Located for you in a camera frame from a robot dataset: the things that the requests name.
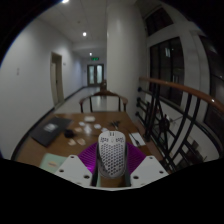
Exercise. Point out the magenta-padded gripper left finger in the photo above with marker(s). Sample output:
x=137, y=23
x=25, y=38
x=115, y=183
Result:
x=74, y=168

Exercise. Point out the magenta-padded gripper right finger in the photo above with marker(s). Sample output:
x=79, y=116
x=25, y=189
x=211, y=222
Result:
x=150, y=168

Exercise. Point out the white perforated computer mouse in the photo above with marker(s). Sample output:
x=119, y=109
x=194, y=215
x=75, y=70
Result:
x=112, y=153

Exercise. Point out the small pale flat piece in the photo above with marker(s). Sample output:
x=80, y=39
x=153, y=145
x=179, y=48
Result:
x=87, y=129
x=104, y=129
x=82, y=123
x=72, y=142
x=78, y=129
x=97, y=126
x=81, y=141

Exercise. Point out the small black box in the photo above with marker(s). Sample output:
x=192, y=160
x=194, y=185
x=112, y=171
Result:
x=69, y=133

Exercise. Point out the black closed laptop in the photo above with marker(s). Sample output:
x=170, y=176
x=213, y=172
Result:
x=50, y=130

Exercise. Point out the small white box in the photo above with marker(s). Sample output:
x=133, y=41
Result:
x=89, y=118

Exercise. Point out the black scissors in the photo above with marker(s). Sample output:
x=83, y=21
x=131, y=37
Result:
x=115, y=124

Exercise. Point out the wooden round-back chair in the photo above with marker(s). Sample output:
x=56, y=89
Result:
x=104, y=94

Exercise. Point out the black railing with wooden handrail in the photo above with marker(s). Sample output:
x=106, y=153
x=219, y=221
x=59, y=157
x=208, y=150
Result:
x=181, y=90

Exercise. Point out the dark wooden corridor chair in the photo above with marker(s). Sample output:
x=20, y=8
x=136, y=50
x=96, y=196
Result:
x=103, y=84

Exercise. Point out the pale side door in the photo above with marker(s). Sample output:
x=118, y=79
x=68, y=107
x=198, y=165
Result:
x=57, y=80

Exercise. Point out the glass double door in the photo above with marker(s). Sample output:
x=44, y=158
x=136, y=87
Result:
x=95, y=74

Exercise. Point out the dark framed window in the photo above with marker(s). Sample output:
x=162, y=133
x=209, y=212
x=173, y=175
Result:
x=166, y=70

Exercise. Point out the green exit sign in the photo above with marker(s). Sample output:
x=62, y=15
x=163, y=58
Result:
x=95, y=59

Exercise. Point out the round ceiling lights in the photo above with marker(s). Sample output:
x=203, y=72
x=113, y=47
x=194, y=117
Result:
x=84, y=34

